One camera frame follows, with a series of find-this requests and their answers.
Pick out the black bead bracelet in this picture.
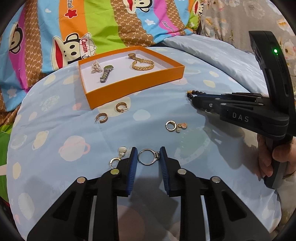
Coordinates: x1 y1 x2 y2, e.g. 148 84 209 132
186 90 207 100

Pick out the hoop earring with pink discs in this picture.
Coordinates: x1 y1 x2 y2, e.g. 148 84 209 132
165 120 188 133

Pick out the silver ring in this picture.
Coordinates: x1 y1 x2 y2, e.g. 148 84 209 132
137 148 161 166

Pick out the gold hoop earring with pearl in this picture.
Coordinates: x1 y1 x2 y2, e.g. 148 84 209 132
109 146 127 169

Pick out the gold huggie earring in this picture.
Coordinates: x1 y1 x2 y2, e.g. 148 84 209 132
95 113 108 123
115 102 129 113

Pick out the gold chain bangle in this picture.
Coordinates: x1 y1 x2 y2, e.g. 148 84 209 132
128 53 154 71

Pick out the orange shallow cardboard box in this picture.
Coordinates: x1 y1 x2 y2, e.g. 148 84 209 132
78 46 185 109

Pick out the silver link wristwatch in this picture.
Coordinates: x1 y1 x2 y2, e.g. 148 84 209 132
100 65 114 83

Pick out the white pearl bracelet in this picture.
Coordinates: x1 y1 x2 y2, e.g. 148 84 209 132
91 60 103 74

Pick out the person's right hand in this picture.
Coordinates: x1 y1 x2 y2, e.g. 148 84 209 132
257 134 296 178

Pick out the pale blue pillow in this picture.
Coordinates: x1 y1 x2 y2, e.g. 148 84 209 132
164 34 268 95

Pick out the grey floral fabric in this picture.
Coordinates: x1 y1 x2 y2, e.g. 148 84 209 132
201 0 295 80

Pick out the green cushion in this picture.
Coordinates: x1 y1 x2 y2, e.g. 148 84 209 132
1 125 12 202

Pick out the colourful monkey print quilt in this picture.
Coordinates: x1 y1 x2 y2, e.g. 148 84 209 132
0 0 202 112

